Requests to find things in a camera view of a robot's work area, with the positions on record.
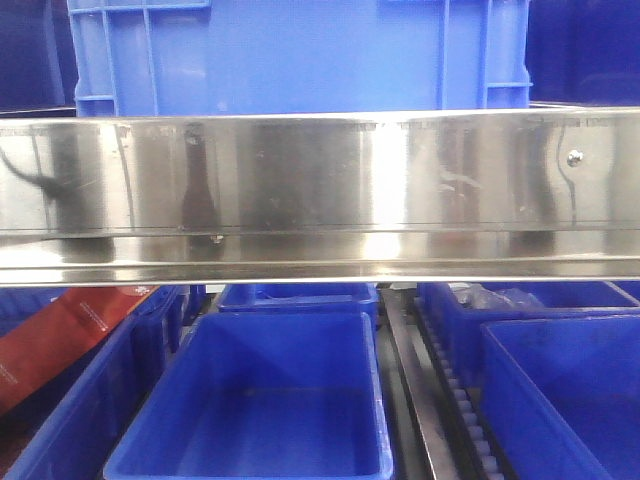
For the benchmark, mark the large light blue crate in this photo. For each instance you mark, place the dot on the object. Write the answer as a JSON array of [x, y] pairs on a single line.
[[140, 58]]

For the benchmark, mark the right front blue bin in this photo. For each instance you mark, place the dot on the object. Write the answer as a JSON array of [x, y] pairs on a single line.
[[562, 396]]

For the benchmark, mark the dark blue crate upper left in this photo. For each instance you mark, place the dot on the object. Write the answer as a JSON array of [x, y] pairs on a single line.
[[38, 67]]

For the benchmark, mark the blue plastic bin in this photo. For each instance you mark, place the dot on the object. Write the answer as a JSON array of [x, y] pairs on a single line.
[[264, 396], [68, 429]]

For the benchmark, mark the dark blue crate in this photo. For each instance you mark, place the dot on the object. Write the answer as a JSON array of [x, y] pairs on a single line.
[[38, 67], [584, 52]]

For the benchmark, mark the left blue plastic bin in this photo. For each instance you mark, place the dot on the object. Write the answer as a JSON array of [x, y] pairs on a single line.
[[68, 429]]

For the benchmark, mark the centre blue plastic bin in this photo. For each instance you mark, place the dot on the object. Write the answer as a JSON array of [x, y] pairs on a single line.
[[264, 396]]

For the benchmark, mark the metal roller track rail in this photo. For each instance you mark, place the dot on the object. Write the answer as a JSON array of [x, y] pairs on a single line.
[[435, 429]]

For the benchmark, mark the right rear blue bin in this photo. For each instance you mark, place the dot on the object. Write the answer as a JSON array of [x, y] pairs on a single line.
[[458, 329]]

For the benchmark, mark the dark blue crate upper right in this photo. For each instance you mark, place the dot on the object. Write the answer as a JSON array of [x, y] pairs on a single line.
[[584, 52]]

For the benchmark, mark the red flat package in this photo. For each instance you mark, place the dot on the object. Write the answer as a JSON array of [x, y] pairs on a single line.
[[51, 340]]

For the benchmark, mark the stainless steel shelf beam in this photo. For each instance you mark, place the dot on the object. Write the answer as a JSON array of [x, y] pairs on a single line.
[[436, 195]]

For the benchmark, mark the shelf bolt silver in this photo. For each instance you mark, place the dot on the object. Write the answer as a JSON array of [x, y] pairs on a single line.
[[574, 158]]

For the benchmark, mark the rear centre blue bin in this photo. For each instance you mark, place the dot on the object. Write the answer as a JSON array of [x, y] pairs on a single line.
[[301, 298]]

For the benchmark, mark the clear plastic bag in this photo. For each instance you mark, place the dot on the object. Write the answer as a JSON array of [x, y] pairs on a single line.
[[476, 296]]

